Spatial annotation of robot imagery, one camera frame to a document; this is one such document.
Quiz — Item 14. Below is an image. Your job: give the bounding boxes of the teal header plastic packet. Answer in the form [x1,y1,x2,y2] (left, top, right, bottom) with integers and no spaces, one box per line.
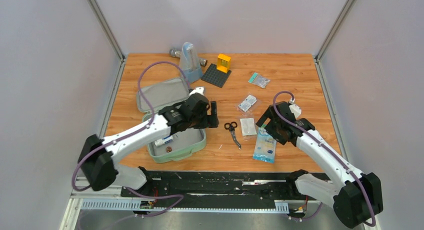
[248,72,271,89]

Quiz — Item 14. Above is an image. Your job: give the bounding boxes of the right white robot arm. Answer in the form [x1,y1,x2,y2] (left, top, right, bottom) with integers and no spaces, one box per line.
[256,101,384,229]

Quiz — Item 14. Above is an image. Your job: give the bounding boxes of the yellow toy window brick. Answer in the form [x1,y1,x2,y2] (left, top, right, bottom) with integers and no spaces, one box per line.
[216,53,231,74]

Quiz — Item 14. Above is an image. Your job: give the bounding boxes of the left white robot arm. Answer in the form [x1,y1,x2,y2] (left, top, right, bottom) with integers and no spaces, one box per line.
[77,92,219,197]

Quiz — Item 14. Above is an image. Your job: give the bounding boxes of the black handled scissors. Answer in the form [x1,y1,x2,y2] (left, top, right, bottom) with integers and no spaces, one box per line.
[224,121,242,150]

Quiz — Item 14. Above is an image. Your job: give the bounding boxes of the dark grey brick baseplate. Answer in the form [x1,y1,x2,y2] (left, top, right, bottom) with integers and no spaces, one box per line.
[200,63,232,88]

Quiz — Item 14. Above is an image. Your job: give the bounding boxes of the small blue white bottle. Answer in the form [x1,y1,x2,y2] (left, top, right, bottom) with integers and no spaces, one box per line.
[154,136,174,147]

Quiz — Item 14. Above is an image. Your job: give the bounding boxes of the mint green medicine kit case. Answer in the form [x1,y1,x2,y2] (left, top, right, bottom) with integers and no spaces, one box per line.
[136,77,207,164]

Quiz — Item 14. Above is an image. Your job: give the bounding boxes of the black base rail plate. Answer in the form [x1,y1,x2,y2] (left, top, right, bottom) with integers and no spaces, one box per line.
[137,171,312,210]

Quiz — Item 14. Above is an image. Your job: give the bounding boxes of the clear bag of pads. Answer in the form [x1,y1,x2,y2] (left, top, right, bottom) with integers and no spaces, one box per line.
[236,94,258,114]

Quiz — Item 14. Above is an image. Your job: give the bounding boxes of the white gauze packet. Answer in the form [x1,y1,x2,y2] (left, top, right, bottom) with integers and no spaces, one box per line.
[239,117,257,136]

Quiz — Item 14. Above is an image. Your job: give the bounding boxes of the blue mask package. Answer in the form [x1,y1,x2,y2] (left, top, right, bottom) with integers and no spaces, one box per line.
[252,127,277,164]

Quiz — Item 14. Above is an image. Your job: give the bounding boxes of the glitter silver microphone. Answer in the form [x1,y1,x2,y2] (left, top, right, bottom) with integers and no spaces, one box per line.
[169,48,208,67]

